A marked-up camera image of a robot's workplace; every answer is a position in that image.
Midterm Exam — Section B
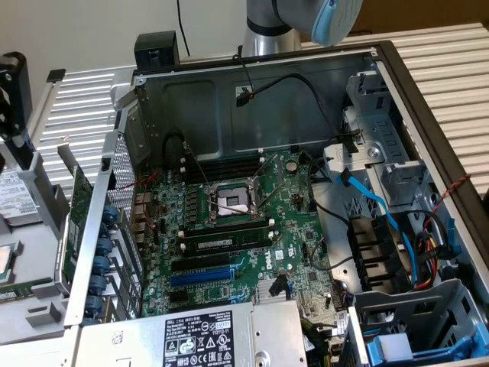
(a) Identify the graphics card with black fan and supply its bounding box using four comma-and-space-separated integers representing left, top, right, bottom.
56, 144, 96, 295

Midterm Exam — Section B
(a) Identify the long black expansion slot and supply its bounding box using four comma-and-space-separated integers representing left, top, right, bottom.
170, 255, 232, 273

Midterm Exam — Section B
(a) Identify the black wire with plug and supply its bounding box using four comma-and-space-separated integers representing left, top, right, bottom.
235, 72, 362, 143

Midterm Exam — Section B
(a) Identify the green Dell motherboard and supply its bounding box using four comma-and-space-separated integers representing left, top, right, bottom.
131, 149, 357, 345

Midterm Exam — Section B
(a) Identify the silver CPU chip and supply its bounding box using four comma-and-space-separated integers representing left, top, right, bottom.
0, 240, 21, 284

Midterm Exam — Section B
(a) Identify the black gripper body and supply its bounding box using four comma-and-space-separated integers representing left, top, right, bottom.
0, 51, 34, 149

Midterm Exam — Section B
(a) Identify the black plastic block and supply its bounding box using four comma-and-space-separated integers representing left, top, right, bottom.
134, 30, 180, 73

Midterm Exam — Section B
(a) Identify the red black twisted wire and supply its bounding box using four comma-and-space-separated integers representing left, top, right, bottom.
422, 174, 472, 231

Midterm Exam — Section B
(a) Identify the open CPU socket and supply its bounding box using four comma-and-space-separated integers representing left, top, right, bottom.
201, 177, 268, 226

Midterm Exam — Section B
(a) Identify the black case fan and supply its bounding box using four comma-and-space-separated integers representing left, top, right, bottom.
349, 213, 416, 295

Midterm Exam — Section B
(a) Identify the blue disk caddy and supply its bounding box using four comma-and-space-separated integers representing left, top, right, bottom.
364, 325, 489, 367

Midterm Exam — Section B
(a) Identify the metal socket locking lever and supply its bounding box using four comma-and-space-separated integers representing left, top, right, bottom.
182, 141, 210, 185
252, 153, 279, 180

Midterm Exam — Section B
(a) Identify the blue flat disk wire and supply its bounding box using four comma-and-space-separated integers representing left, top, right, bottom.
338, 167, 419, 286

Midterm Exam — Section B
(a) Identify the coloured power wire bundle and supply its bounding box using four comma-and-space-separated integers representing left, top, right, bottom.
414, 221, 449, 291

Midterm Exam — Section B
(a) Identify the open metal PC case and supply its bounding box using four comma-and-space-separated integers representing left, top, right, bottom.
63, 39, 489, 367

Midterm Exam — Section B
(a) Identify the silver chipset heat sink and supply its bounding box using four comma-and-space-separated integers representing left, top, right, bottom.
256, 275, 291, 305

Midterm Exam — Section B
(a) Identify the thin black hanging cable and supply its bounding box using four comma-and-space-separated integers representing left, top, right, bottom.
176, 0, 191, 58

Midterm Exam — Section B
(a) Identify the grey parts rack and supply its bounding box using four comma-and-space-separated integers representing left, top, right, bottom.
0, 151, 77, 341

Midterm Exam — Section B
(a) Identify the black RAM slot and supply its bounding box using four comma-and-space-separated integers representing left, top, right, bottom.
180, 162, 266, 181
179, 220, 276, 239
183, 154, 266, 170

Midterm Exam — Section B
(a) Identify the silver power supply unit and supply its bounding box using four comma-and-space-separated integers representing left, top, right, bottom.
76, 300, 309, 367

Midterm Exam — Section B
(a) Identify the blue expansion slot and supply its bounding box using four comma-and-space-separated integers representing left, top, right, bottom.
170, 266, 236, 288

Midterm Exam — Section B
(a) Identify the metal disk bay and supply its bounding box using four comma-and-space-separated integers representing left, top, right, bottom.
322, 60, 436, 209

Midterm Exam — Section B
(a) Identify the hard disk with blue bracket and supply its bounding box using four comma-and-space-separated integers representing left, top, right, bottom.
0, 129, 42, 225

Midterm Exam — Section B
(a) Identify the grey plastic drive cage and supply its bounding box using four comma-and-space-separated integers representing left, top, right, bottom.
353, 278, 489, 367

